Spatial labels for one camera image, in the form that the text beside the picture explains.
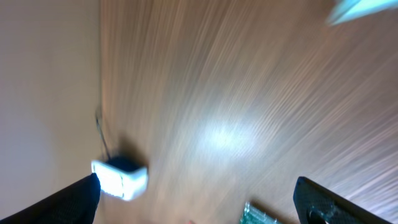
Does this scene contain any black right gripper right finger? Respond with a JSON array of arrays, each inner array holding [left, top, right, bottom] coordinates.
[[293, 177, 391, 224]]

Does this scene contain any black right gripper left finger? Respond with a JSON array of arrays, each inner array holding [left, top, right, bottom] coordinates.
[[1, 173, 101, 224]]

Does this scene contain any green 3M gloves pack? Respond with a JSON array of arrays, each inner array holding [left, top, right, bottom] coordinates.
[[239, 202, 280, 224]]

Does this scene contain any mint green wipes pack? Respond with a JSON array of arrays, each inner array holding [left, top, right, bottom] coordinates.
[[326, 0, 397, 25]]

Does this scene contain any white barcode scanner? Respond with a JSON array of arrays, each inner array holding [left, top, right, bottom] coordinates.
[[91, 155, 149, 201]]

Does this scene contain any black scanner cable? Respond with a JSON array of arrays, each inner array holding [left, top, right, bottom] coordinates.
[[95, 107, 113, 161]]

